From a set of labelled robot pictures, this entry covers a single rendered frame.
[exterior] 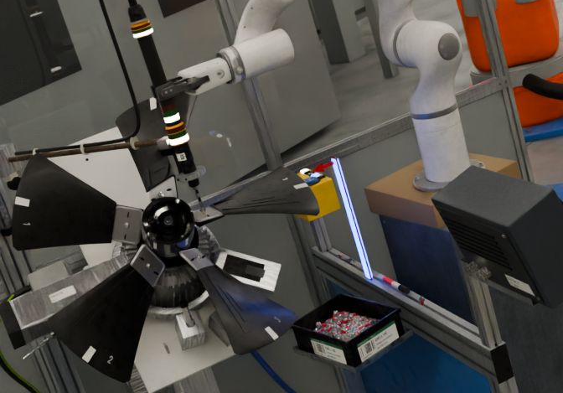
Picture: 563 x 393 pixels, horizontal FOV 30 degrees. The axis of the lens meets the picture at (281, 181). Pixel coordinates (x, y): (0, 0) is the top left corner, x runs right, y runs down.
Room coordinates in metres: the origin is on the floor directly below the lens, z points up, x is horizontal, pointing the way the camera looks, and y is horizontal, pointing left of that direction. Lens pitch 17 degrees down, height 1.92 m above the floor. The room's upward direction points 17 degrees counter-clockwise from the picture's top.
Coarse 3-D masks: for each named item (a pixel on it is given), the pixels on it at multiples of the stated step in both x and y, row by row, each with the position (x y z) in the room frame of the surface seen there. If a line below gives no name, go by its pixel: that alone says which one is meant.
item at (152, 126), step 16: (176, 96) 2.49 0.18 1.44; (192, 96) 2.47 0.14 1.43; (128, 112) 2.53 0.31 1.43; (144, 112) 2.51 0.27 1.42; (160, 112) 2.48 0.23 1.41; (128, 128) 2.51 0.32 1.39; (144, 128) 2.48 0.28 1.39; (160, 128) 2.45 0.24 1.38; (144, 160) 2.44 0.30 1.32; (160, 160) 2.40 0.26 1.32; (144, 176) 2.42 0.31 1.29; (160, 176) 2.38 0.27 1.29
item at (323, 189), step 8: (304, 176) 2.74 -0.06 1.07; (312, 184) 2.64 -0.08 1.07; (320, 184) 2.64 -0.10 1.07; (328, 184) 2.65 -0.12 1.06; (320, 192) 2.64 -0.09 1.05; (328, 192) 2.65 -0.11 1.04; (320, 200) 2.64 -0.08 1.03; (328, 200) 2.64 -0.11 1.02; (336, 200) 2.65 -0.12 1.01; (320, 208) 2.64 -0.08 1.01; (328, 208) 2.64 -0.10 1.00; (336, 208) 2.65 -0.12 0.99; (304, 216) 2.64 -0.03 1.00; (312, 216) 2.63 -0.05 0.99; (320, 216) 2.63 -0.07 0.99
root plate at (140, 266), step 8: (144, 248) 2.23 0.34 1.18; (136, 256) 2.21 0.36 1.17; (144, 256) 2.23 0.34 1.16; (152, 256) 2.25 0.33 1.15; (136, 264) 2.21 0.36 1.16; (144, 264) 2.23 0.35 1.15; (152, 264) 2.24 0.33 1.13; (160, 264) 2.26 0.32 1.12; (144, 272) 2.22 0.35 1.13; (152, 272) 2.24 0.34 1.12; (160, 272) 2.25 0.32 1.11; (152, 280) 2.23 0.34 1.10
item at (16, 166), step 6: (0, 144) 2.72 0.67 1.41; (6, 144) 2.70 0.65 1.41; (12, 144) 2.69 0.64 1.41; (0, 150) 2.65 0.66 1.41; (6, 150) 2.67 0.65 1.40; (12, 150) 2.68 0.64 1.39; (0, 156) 2.65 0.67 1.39; (6, 156) 2.66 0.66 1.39; (12, 156) 2.68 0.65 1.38; (0, 162) 2.64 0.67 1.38; (6, 162) 2.66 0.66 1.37; (18, 162) 2.69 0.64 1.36; (0, 168) 2.64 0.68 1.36; (6, 168) 2.65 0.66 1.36; (12, 168) 2.66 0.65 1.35; (18, 168) 2.68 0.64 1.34; (0, 174) 2.65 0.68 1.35; (6, 174) 2.64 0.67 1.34
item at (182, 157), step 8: (128, 0) 2.32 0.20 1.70; (136, 0) 2.32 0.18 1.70; (128, 8) 2.31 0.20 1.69; (136, 8) 2.31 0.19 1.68; (136, 16) 2.30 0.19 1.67; (144, 16) 2.31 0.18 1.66; (184, 144) 2.31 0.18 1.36; (176, 152) 2.31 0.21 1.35; (184, 152) 2.30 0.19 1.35; (184, 160) 2.30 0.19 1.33; (192, 160) 2.31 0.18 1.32; (184, 168) 2.31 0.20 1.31; (192, 168) 2.31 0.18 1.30; (192, 184) 2.31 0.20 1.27
